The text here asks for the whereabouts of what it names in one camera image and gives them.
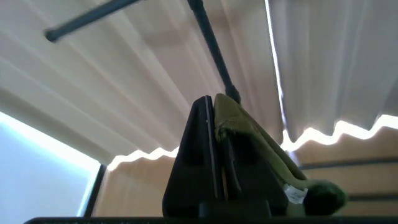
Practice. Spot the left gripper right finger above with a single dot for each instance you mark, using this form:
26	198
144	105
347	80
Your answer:
252	180

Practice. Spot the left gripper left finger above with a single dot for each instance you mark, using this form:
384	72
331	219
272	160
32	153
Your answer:
192	174

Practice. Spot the green long-sleeved shirt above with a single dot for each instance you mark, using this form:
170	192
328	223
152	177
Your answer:
236	118

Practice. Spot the black clothes rack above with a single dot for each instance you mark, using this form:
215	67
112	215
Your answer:
214	46

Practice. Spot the beige curtain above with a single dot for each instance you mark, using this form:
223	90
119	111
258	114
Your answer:
109	93

